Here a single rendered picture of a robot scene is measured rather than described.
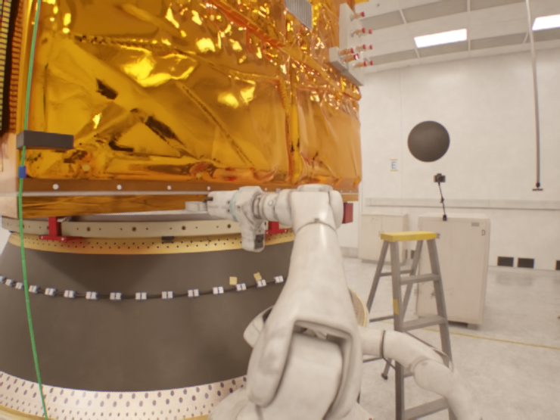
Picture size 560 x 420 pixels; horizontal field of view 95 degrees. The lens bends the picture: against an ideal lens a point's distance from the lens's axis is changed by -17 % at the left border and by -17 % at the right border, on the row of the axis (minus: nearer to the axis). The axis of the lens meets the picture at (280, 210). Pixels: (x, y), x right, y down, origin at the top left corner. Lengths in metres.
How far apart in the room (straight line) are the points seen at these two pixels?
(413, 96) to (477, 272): 5.57
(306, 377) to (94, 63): 0.74
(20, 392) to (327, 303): 1.05
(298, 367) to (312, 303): 0.06
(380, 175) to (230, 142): 7.77
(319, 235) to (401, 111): 8.46
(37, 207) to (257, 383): 0.61
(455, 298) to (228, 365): 3.88
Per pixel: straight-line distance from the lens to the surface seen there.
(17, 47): 0.85
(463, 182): 8.38
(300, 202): 0.48
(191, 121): 0.92
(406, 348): 0.90
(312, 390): 0.31
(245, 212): 0.63
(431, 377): 0.91
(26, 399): 1.19
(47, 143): 0.71
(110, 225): 1.06
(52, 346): 1.15
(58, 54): 0.80
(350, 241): 8.94
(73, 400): 1.09
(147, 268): 1.05
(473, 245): 4.43
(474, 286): 4.54
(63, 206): 0.78
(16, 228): 1.39
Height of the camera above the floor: 1.80
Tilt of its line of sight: 3 degrees down
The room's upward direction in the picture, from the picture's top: straight up
